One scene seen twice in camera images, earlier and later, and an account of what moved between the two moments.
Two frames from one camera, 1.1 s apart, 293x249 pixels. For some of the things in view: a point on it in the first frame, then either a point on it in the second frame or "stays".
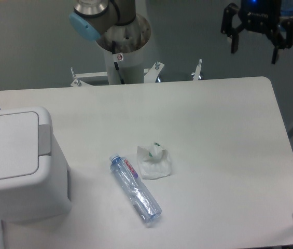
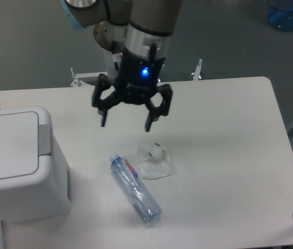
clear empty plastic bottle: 128,177 stays
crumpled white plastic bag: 154,164 stays
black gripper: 262,16 to 138,77
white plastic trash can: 20,179 stays
